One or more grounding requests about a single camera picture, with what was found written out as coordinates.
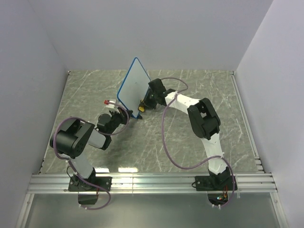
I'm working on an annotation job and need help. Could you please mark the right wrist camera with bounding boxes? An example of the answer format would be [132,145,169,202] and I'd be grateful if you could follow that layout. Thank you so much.
[148,78,166,95]

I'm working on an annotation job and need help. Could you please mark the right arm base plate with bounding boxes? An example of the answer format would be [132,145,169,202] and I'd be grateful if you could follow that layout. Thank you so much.
[191,175,238,191]

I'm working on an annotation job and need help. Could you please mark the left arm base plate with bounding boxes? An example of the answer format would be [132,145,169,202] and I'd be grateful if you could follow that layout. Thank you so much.
[68,175,112,192]

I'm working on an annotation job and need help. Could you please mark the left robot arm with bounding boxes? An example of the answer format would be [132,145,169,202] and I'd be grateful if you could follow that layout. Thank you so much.
[49,108,133,191]

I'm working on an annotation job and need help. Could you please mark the right aluminium side rail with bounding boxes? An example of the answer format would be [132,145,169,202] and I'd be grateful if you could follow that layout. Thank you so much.
[229,71,265,173]

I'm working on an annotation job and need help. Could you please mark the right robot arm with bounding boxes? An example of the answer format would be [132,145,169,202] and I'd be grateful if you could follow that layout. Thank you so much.
[139,90,231,190]

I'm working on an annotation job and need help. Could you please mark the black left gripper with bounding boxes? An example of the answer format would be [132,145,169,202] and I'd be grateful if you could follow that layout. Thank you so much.
[107,107,133,136]

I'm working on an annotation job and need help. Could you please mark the aluminium front rail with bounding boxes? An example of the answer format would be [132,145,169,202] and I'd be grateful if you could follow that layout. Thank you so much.
[27,172,277,194]

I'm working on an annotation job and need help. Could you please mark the blue framed whiteboard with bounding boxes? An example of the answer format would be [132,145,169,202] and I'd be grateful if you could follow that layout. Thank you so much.
[117,57,151,119]

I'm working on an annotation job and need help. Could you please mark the yellow black whiteboard eraser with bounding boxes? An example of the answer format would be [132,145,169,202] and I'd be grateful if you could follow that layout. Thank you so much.
[138,100,146,113]

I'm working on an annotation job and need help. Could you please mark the wire whiteboard stand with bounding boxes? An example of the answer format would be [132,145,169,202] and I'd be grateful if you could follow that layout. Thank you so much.
[128,110,142,119]

